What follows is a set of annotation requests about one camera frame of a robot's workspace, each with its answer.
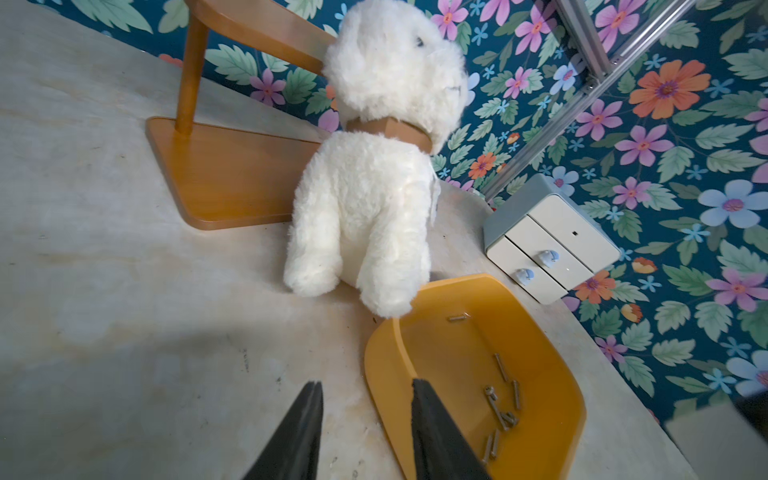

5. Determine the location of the aluminium frame rail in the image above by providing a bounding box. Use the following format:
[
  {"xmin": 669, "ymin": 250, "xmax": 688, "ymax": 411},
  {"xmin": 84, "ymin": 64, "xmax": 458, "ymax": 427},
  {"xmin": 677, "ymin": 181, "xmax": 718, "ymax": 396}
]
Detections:
[{"xmin": 479, "ymin": 0, "xmax": 697, "ymax": 202}]

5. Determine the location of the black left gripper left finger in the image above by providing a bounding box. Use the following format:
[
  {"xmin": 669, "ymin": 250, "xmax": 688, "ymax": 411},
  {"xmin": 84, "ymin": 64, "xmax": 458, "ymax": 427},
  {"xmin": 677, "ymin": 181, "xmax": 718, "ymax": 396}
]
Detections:
[{"xmin": 242, "ymin": 381, "xmax": 324, "ymax": 480}]

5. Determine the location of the white plush dog toy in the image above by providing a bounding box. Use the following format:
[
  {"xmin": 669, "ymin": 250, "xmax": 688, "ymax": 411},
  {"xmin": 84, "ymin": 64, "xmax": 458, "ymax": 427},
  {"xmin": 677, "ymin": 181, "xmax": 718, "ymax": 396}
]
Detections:
[{"xmin": 283, "ymin": 1, "xmax": 468, "ymax": 318}]

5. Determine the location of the yellow plastic storage box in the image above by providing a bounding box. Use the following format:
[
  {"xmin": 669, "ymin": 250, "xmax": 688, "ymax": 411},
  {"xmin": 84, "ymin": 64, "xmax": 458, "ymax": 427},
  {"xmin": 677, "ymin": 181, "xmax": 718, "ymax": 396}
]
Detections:
[{"xmin": 364, "ymin": 274, "xmax": 586, "ymax": 479}]

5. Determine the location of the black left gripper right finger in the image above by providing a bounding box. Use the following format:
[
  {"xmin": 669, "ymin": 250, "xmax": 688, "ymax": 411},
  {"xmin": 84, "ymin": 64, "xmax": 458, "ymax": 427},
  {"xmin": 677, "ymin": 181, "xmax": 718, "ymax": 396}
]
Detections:
[{"xmin": 411, "ymin": 379, "xmax": 490, "ymax": 480}]

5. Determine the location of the short silver screw top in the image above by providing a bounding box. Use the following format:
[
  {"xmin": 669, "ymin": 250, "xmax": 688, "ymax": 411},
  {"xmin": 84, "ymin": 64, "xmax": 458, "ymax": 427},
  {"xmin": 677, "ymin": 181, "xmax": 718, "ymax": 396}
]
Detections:
[{"xmin": 488, "ymin": 429, "xmax": 501, "ymax": 459}]

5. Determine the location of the long silver screw slanted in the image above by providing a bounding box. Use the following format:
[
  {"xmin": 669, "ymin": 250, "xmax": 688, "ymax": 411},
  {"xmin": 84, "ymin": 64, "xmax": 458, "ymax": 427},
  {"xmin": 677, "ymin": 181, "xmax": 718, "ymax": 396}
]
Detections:
[{"xmin": 511, "ymin": 379, "xmax": 521, "ymax": 411}]

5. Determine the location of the short silver screw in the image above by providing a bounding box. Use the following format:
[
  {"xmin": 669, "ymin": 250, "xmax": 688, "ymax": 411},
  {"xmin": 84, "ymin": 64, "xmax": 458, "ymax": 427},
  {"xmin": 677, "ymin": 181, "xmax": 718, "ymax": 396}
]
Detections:
[
  {"xmin": 488, "ymin": 429, "xmax": 501, "ymax": 459},
  {"xmin": 502, "ymin": 412, "xmax": 518, "ymax": 427},
  {"xmin": 481, "ymin": 434, "xmax": 495, "ymax": 465}
]

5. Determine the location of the white mini drawer cabinet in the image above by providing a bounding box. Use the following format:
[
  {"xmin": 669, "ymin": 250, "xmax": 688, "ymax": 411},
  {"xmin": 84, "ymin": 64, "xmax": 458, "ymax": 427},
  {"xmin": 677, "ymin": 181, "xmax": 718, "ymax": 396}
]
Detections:
[{"xmin": 482, "ymin": 174, "xmax": 620, "ymax": 304}]

